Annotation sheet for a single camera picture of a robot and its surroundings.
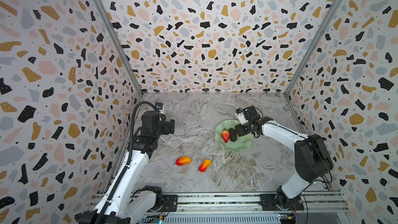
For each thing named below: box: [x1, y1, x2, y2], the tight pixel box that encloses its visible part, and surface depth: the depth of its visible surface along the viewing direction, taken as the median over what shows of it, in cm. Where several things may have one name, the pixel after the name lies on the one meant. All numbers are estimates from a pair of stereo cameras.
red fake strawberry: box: [221, 127, 231, 144], surface depth 96 cm
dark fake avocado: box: [229, 127, 238, 143], surface depth 95 cm
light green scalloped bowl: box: [214, 119, 254, 154], surface depth 96 cm
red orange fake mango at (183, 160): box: [172, 156, 192, 166], surface depth 87 cm
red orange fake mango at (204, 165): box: [198, 159, 212, 173], surface depth 85 cm
